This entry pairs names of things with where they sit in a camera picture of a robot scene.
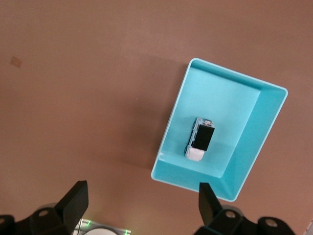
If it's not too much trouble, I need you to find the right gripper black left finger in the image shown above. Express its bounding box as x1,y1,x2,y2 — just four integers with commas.
0,180,89,235

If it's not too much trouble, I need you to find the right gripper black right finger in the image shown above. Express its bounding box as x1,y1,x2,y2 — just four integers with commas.
194,182,296,235

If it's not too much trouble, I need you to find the white toy car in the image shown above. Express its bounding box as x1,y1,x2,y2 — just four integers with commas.
183,117,216,162

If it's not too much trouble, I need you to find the turquoise plastic bin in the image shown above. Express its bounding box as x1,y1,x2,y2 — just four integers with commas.
150,57,289,203

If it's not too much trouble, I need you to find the small brown tape square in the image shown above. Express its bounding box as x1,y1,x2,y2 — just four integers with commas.
10,56,23,68

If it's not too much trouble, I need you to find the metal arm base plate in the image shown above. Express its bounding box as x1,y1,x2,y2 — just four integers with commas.
73,218,133,235

